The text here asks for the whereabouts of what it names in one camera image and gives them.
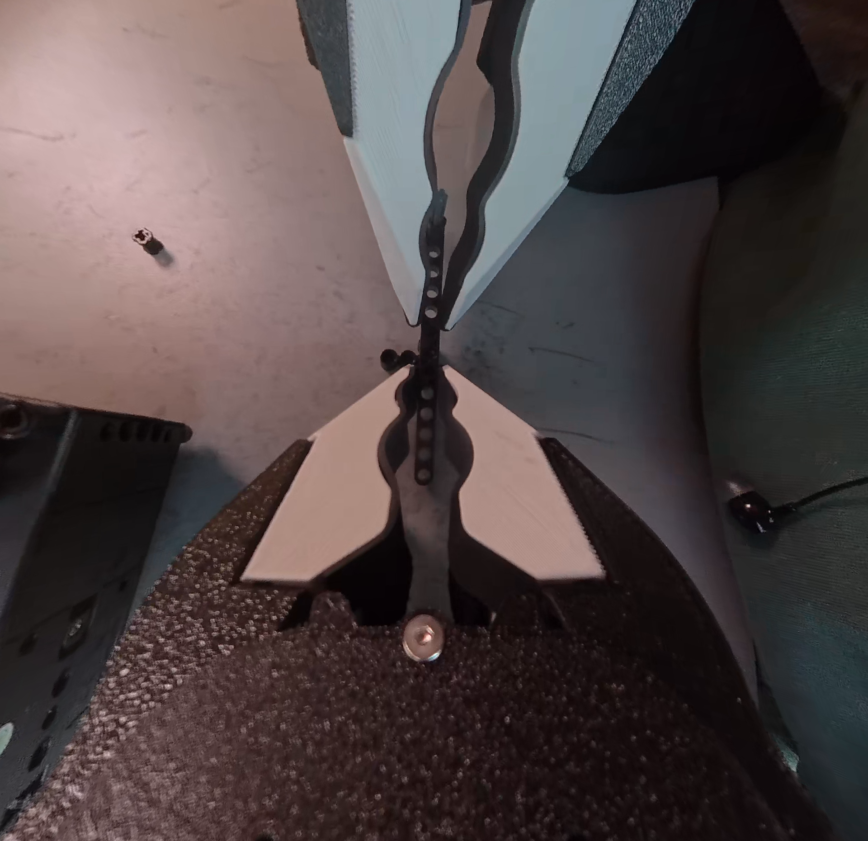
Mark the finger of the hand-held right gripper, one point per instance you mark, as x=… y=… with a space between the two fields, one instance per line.
x=563 y=95
x=393 y=74

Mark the long black lego beam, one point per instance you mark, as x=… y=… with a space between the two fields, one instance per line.
x=428 y=359

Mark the person's green sweater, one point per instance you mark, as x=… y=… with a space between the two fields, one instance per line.
x=793 y=346

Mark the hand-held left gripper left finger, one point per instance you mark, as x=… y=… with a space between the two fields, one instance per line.
x=332 y=502

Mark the small black lego pin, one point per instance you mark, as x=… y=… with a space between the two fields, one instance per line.
x=149 y=242

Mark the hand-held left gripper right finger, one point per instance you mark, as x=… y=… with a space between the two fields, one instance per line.
x=522 y=502

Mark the yellow and black lego model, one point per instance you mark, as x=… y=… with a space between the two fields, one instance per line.
x=81 y=515

